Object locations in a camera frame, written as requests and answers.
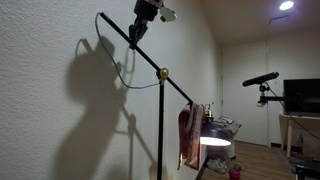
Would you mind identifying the white shoes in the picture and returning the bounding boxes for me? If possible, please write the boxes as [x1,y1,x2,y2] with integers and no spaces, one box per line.
[206,157,229,174]

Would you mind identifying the red patterned cloth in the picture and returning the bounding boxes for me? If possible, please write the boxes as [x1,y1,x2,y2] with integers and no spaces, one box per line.
[177,103,207,171]

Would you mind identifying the black television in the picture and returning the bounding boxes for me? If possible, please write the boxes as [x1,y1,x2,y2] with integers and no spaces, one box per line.
[283,78,320,117]

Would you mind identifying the black camera cable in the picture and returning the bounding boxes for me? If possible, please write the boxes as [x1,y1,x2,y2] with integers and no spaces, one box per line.
[266,83,320,141]

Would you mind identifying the red bottle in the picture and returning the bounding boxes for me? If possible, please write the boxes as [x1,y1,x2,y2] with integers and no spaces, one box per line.
[228,165,242,180]

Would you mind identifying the grey bag pile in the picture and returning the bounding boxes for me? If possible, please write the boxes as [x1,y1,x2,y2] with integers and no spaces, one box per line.
[214,116,242,161]

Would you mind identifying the braided lamp cord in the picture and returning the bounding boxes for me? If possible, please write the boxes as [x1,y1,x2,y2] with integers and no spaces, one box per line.
[94,13,161,90]

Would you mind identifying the black stereo camera bar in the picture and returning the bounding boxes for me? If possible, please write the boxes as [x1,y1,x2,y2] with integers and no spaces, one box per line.
[242,71,280,88]

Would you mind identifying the black stand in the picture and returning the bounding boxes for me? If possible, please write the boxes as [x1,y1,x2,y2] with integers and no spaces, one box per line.
[294,160,320,180]

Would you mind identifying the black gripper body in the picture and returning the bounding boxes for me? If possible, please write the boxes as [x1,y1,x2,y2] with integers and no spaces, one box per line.
[134,0,160,23]

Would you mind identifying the wooden table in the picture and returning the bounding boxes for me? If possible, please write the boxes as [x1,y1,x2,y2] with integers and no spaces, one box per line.
[279,113,320,158]

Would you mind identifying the black floor lamp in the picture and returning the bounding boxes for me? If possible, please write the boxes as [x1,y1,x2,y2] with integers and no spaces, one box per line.
[98,12,233,180]

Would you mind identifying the round ceiling light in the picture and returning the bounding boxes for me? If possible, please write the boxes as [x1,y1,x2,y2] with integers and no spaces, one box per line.
[279,0,295,11]

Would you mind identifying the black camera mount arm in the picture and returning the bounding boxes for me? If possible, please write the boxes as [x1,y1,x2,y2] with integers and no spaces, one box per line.
[256,83,288,108]

